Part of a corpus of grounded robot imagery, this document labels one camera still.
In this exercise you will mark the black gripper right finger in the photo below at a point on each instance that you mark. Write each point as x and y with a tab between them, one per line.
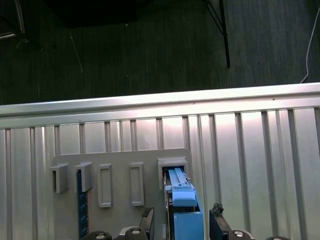
220	225

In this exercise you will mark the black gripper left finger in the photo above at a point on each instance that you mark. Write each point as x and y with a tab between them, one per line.
147	225

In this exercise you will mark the hard disk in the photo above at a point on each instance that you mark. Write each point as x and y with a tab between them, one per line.
185	197

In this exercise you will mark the grey parts rack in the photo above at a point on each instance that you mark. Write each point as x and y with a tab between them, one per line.
120	160

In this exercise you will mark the thin black metal leg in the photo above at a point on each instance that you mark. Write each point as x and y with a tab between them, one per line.
227	50

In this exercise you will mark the grey metal frame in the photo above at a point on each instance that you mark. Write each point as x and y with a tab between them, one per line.
20	17

